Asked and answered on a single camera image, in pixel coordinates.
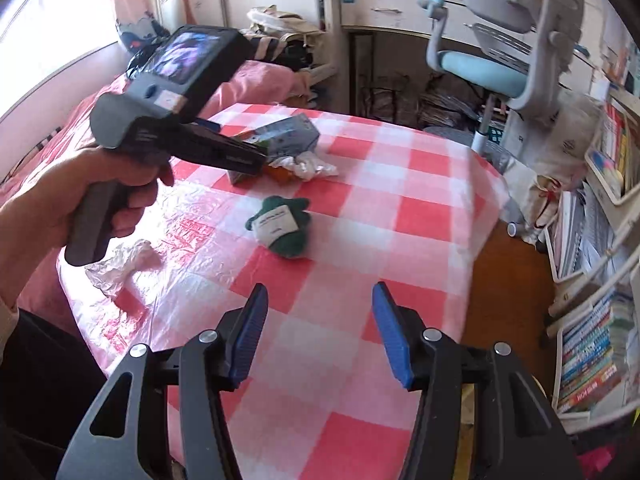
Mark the bright window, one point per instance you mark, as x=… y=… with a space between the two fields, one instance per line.
x=50 y=20

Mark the cream tote bag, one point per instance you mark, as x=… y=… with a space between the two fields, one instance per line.
x=280 y=20

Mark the pink curtain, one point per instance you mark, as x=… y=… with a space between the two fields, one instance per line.
x=135 y=0

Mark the person's left forearm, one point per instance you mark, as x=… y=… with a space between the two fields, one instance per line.
x=9 y=260

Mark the red print tote bag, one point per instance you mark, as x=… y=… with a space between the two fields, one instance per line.
x=545 y=205

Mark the white plastic wrapper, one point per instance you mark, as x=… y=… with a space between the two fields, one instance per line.
x=310 y=165

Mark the narrow white desk drawer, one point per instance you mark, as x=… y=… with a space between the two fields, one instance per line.
x=462 y=22

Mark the narrow white book cart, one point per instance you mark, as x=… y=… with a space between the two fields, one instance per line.
x=600 y=180

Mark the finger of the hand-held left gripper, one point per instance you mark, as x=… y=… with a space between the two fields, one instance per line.
x=210 y=126
x=225 y=152

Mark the blue printed package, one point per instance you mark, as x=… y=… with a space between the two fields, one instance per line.
x=495 y=135

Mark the large white cloth bag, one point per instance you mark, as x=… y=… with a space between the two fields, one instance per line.
x=565 y=140

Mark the navy striped cloth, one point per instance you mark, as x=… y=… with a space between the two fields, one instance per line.
x=265 y=47

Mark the stack of papers and notebooks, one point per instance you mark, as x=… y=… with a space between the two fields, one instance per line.
x=585 y=240

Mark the person's dark pants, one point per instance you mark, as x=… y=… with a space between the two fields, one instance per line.
x=40 y=385

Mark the black puffer jacket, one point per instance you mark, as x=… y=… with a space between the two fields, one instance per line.
x=135 y=65

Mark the white tissue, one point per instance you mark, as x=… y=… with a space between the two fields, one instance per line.
x=125 y=260

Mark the pink bag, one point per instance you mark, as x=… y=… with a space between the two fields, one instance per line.
x=595 y=465

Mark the blue drink carton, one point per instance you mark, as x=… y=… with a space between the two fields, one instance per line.
x=295 y=135

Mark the green plush toy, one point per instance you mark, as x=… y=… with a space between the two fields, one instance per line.
x=287 y=245

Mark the row of thin colourful books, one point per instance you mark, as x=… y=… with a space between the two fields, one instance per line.
x=620 y=145

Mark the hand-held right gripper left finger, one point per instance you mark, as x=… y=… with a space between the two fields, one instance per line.
x=247 y=340

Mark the wide white desk drawer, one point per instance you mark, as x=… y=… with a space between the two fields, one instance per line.
x=380 y=10

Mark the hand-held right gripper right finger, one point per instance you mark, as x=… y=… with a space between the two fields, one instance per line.
x=392 y=340

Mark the orange peel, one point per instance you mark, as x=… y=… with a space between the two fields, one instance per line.
x=280 y=175

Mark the pink bed blanket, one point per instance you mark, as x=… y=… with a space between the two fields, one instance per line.
x=260 y=80

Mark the person's left hand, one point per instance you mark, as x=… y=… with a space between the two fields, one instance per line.
x=55 y=200

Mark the red white checked tablecloth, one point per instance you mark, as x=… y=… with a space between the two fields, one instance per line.
x=400 y=210

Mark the grey blue desk chair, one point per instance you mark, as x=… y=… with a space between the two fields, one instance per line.
x=480 y=67

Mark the row of blue green books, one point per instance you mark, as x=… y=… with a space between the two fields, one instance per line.
x=590 y=360

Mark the wide white book cart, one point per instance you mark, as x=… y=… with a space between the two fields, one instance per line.
x=590 y=295

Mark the white desk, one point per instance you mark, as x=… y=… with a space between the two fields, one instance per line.
x=331 y=0

